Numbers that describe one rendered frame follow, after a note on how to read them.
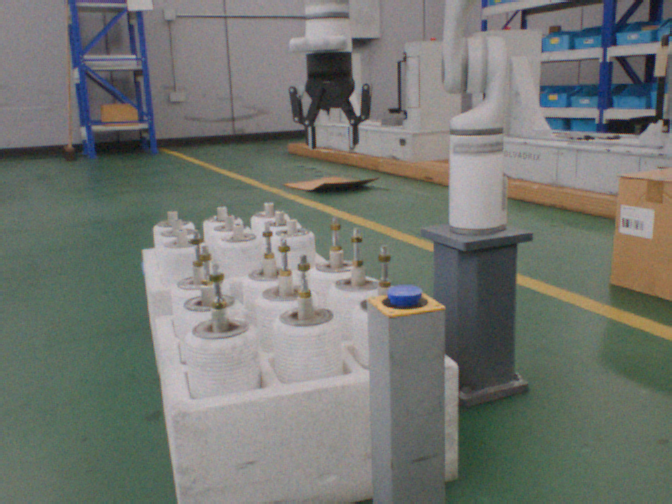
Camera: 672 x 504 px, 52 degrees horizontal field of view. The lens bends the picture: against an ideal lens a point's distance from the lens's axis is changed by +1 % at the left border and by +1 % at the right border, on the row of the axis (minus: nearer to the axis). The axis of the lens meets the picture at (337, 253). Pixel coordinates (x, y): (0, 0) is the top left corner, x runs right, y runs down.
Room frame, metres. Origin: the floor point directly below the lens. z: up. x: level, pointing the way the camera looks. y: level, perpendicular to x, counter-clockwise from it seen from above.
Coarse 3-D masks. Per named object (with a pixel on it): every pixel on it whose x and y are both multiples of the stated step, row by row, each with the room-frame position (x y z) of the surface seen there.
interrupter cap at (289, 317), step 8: (288, 312) 0.91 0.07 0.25; (296, 312) 0.91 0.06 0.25; (320, 312) 0.91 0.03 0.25; (328, 312) 0.90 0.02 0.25; (280, 320) 0.88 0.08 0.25; (288, 320) 0.88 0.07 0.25; (296, 320) 0.88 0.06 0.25; (304, 320) 0.87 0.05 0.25; (312, 320) 0.87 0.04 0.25; (320, 320) 0.87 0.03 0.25; (328, 320) 0.87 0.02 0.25
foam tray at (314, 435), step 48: (288, 384) 0.83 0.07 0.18; (336, 384) 0.83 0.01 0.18; (192, 432) 0.77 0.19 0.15; (240, 432) 0.79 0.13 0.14; (288, 432) 0.80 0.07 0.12; (336, 432) 0.82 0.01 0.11; (192, 480) 0.77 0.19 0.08; (240, 480) 0.79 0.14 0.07; (288, 480) 0.80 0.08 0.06; (336, 480) 0.82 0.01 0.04
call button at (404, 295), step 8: (392, 288) 0.76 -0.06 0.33; (400, 288) 0.75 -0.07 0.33; (408, 288) 0.75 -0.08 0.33; (416, 288) 0.75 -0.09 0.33; (392, 296) 0.74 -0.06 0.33; (400, 296) 0.73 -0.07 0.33; (408, 296) 0.73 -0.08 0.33; (416, 296) 0.74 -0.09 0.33; (400, 304) 0.74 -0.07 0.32; (408, 304) 0.74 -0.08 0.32
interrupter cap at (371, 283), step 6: (336, 282) 1.05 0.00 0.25; (342, 282) 1.05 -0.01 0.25; (348, 282) 1.05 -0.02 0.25; (366, 282) 1.05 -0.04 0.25; (372, 282) 1.04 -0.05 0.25; (378, 282) 1.04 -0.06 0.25; (342, 288) 1.01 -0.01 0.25; (348, 288) 1.01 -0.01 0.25; (354, 288) 1.01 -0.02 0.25; (360, 288) 1.01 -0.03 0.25; (366, 288) 1.01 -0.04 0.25; (372, 288) 1.01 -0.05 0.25
